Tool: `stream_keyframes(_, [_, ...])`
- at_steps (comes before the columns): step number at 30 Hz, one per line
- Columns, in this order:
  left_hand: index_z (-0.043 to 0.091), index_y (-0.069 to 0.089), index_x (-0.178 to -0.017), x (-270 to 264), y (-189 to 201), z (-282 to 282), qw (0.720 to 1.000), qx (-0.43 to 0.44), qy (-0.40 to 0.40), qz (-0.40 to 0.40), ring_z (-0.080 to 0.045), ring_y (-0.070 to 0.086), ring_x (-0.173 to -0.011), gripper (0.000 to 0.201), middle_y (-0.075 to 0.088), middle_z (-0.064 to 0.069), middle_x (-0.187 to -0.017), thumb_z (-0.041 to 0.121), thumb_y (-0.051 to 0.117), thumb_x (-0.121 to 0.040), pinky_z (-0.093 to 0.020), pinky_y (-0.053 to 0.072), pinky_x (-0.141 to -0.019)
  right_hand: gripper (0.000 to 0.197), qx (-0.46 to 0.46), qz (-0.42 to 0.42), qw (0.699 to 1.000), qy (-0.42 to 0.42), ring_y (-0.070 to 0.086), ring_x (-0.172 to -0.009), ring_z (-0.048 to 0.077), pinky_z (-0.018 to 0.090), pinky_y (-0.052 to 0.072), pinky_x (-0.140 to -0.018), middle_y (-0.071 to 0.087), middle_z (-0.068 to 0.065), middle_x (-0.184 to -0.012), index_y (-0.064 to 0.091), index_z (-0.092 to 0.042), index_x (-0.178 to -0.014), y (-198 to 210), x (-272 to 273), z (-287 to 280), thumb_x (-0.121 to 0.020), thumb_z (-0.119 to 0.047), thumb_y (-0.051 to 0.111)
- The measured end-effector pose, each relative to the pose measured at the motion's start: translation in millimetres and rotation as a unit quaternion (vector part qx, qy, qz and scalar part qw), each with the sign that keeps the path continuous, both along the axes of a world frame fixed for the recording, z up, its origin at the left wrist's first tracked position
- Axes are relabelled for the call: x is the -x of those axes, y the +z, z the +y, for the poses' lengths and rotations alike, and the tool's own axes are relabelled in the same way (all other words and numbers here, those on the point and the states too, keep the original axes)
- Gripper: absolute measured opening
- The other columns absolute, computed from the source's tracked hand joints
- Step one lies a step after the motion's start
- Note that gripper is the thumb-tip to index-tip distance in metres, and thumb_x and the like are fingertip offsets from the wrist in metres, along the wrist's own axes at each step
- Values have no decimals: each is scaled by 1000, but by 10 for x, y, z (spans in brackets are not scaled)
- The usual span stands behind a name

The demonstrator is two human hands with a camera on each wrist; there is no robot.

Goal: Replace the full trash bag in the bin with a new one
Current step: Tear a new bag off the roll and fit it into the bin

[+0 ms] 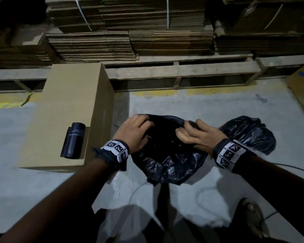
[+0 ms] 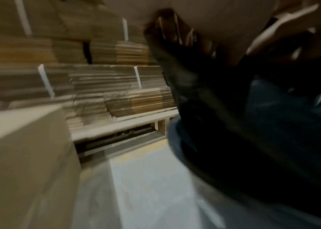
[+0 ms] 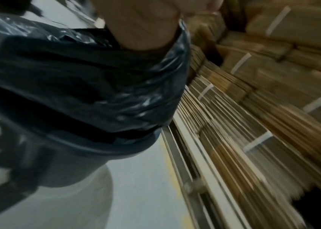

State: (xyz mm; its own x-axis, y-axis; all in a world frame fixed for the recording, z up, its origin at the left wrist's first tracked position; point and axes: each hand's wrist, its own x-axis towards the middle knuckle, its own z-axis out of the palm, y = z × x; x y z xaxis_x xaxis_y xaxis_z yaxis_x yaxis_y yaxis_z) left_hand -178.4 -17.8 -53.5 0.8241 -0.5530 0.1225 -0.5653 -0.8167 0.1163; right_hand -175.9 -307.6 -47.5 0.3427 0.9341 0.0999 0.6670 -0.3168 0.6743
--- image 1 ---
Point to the person's right foot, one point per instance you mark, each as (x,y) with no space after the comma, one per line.
(253,217)

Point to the person's left forearm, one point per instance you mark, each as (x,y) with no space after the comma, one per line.
(60,202)

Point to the large plain cardboard box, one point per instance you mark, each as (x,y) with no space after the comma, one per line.
(66,106)

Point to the person's right hand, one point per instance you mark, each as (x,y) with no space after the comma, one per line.
(205,139)

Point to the roll of black bags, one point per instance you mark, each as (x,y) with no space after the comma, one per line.
(73,141)

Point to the stack of flattened cardboard sheets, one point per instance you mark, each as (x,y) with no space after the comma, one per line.
(17,55)
(171,42)
(263,37)
(91,46)

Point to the person's left hand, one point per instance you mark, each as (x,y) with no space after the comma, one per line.
(133,131)

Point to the person's right forearm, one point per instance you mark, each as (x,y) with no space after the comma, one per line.
(281,189)

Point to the wooden pallet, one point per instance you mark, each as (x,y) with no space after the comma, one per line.
(15,74)
(281,61)
(182,70)

